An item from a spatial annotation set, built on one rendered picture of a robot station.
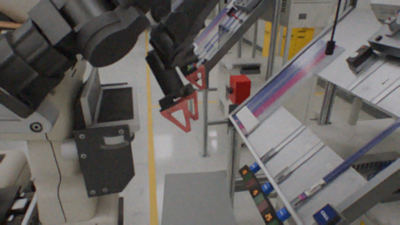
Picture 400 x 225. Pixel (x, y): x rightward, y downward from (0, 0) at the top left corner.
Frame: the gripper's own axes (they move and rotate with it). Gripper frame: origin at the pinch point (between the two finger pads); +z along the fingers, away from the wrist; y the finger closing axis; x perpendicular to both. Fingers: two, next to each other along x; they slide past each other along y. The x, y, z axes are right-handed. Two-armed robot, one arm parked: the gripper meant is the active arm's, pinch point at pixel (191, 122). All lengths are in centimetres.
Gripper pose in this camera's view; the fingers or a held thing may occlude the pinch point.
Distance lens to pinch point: 69.2
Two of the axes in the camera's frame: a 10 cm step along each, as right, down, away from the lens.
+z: 4.5, 8.8, 1.6
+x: -8.7, 4.0, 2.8
